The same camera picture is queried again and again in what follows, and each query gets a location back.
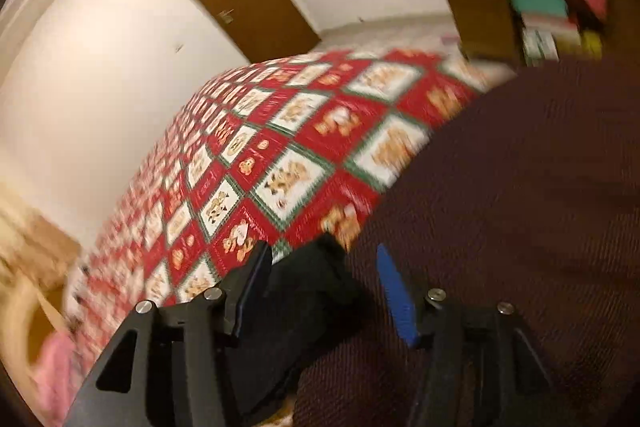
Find cream headboard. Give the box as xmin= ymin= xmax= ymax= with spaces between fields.
xmin=0 ymin=277 xmax=71 ymax=373

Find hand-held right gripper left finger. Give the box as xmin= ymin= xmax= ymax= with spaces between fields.
xmin=62 ymin=241 xmax=273 ymax=427

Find pink quilt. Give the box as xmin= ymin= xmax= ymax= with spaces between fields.
xmin=30 ymin=334 xmax=87 ymax=414

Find white green box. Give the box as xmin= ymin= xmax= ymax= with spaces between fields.
xmin=521 ymin=27 xmax=560 ymax=66

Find person's dark maroon clothing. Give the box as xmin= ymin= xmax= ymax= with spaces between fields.
xmin=292 ymin=57 xmax=640 ymax=427

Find cream curtain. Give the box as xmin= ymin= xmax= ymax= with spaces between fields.
xmin=0 ymin=184 xmax=83 ymax=288

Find red printed blanket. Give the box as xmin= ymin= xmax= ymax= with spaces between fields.
xmin=65 ymin=48 xmax=518 ymax=388

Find black pants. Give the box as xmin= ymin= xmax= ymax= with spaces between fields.
xmin=235 ymin=233 xmax=366 ymax=418

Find teal box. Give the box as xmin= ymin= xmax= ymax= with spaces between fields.
xmin=509 ymin=0 xmax=569 ymax=18

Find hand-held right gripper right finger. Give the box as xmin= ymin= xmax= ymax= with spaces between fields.
xmin=376 ymin=243 xmax=566 ymax=427

